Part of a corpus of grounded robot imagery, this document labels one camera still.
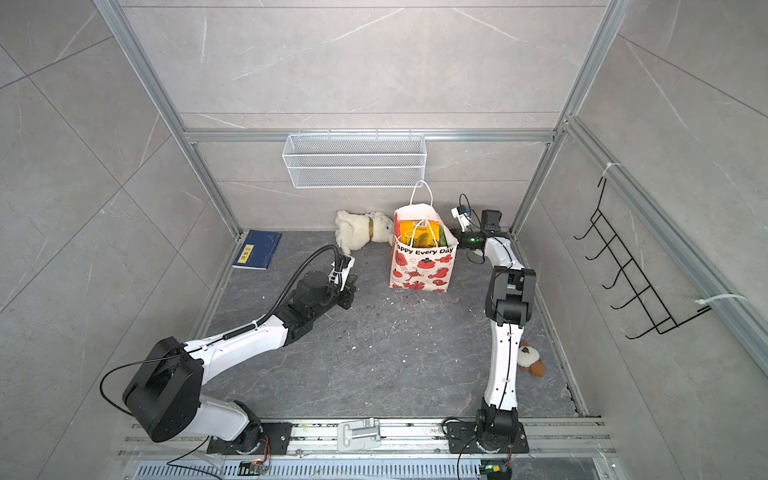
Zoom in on strawberry print paper bag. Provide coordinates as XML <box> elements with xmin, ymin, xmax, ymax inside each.
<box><xmin>389</xmin><ymin>180</ymin><xmax>458</xmax><ymax>292</ymax></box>

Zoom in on large yellow snack bag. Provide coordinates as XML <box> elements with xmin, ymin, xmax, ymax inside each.
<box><xmin>398</xmin><ymin>220</ymin><xmax>447</xmax><ymax>248</ymax></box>

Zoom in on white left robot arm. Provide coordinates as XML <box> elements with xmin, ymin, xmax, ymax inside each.
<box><xmin>122</xmin><ymin>245</ymin><xmax>356</xmax><ymax>453</ymax></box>

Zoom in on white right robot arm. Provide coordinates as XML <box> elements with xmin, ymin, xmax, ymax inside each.
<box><xmin>475</xmin><ymin>210</ymin><xmax>536</xmax><ymax>451</ymax></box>

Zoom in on white plush bear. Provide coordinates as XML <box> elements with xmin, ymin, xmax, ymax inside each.
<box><xmin>335</xmin><ymin>210</ymin><xmax>394</xmax><ymax>256</ymax></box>

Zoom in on small brown white plush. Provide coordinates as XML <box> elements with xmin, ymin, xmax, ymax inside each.
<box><xmin>517</xmin><ymin>341</ymin><xmax>547</xmax><ymax>378</ymax></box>

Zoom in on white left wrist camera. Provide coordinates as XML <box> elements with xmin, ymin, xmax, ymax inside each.
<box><xmin>335</xmin><ymin>255</ymin><xmax>355</xmax><ymax>275</ymax></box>

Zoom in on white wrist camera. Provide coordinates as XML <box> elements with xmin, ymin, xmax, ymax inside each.
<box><xmin>451</xmin><ymin>205</ymin><xmax>471</xmax><ymax>232</ymax></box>
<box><xmin>335</xmin><ymin>255</ymin><xmax>355</xmax><ymax>275</ymax></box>

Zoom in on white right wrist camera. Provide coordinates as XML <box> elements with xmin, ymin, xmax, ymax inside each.
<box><xmin>451</xmin><ymin>205</ymin><xmax>471</xmax><ymax>232</ymax></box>

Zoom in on grey rail bracket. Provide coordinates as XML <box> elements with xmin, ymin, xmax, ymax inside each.
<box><xmin>337</xmin><ymin>418</ymin><xmax>382</xmax><ymax>452</ymax></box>

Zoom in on white wire mesh basket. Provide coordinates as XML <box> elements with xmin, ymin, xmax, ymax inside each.
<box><xmin>282</xmin><ymin>133</ymin><xmax>427</xmax><ymax>189</ymax></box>

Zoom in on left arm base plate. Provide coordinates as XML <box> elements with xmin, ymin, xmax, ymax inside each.
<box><xmin>206</xmin><ymin>422</ymin><xmax>293</xmax><ymax>455</ymax></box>

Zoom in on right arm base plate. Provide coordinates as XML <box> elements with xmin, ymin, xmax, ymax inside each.
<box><xmin>441</xmin><ymin>417</ymin><xmax>530</xmax><ymax>455</ymax></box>

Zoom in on black wire hook rack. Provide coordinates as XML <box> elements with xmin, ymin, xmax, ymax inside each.
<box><xmin>573</xmin><ymin>178</ymin><xmax>712</xmax><ymax>340</ymax></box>

